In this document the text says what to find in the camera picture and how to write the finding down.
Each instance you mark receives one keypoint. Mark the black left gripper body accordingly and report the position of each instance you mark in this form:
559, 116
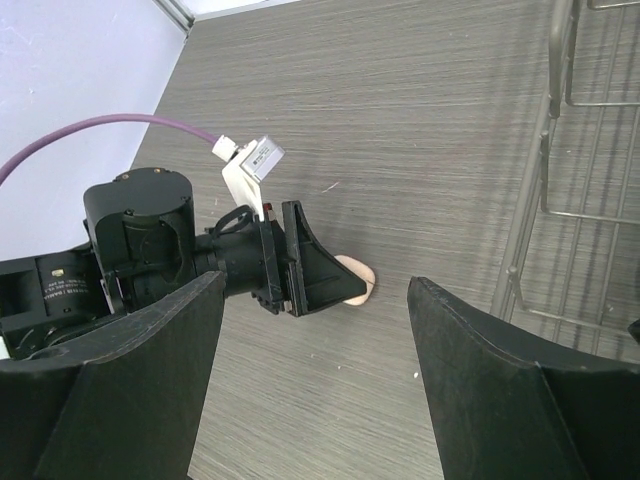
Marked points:
282, 288

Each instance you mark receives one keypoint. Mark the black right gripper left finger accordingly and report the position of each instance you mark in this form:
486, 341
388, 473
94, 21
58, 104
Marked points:
121, 402

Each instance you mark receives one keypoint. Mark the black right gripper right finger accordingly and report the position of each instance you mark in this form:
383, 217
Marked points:
507, 404

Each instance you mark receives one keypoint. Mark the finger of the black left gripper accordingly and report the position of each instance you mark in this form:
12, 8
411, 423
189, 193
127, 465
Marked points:
326, 282

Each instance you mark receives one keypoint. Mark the beige earbud charging case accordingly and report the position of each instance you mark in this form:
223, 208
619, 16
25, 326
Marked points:
364, 273

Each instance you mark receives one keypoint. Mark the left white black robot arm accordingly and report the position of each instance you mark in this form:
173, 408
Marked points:
143, 245

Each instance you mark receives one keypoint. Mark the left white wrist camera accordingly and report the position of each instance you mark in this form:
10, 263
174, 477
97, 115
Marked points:
246, 167

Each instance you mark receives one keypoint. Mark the grey wire dish rack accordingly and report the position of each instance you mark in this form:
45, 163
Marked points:
570, 269

